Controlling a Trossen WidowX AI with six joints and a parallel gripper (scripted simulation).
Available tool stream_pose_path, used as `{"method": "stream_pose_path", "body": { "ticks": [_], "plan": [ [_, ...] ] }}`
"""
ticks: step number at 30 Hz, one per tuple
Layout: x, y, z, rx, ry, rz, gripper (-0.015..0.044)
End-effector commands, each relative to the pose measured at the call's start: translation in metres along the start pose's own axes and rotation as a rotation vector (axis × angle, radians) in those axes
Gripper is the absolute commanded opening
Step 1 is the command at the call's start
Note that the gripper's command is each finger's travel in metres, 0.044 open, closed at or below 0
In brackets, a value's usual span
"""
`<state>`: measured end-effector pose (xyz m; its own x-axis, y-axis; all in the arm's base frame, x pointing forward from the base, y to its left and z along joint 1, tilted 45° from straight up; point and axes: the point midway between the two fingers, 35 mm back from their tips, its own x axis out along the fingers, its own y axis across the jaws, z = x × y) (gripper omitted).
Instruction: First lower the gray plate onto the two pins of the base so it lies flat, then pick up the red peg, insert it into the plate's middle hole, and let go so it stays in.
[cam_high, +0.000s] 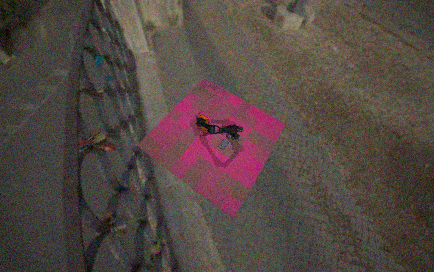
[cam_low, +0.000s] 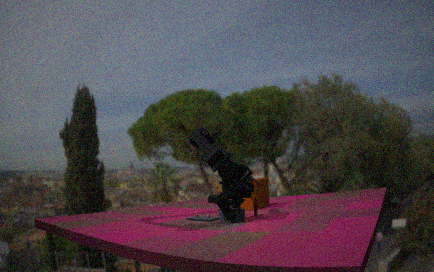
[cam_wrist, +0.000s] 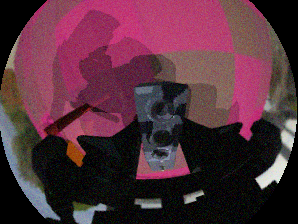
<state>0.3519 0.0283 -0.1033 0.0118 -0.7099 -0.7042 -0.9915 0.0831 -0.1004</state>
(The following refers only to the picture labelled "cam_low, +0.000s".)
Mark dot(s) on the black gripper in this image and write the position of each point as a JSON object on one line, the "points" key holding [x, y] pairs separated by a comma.
{"points": [[223, 199]]}

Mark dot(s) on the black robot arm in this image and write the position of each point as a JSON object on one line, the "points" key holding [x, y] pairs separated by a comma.
{"points": [[220, 160]]}

